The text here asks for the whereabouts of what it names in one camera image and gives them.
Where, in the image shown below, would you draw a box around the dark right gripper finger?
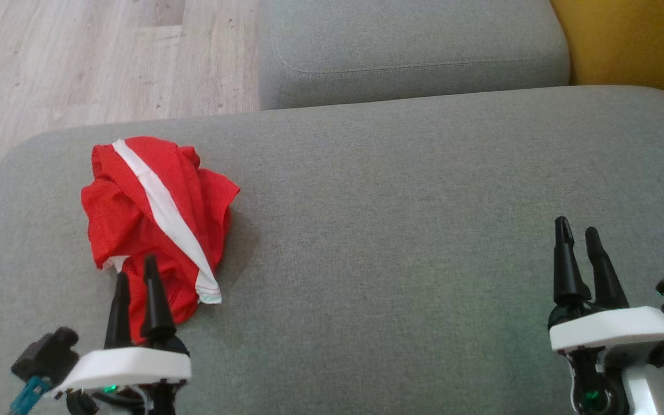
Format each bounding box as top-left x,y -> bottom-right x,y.
553,216 -> 593,307
584,227 -> 630,310

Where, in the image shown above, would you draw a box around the red shorts with white stripe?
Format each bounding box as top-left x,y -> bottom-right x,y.
81,136 -> 241,345

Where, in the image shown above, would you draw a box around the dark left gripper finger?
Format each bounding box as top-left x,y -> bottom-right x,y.
104,271 -> 133,350
139,254 -> 178,346

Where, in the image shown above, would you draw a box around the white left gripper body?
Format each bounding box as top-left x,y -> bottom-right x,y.
52,334 -> 192,415

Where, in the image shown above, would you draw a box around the large grey sofa seat cushion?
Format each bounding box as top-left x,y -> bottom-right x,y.
0,85 -> 664,415

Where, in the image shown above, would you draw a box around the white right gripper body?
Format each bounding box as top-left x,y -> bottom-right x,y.
548,304 -> 664,415

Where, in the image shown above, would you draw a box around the small grey sofa cushion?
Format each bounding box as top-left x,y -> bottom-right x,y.
257,0 -> 572,110

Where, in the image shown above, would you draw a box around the teal left camera connector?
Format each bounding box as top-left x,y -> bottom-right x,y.
9,375 -> 51,415

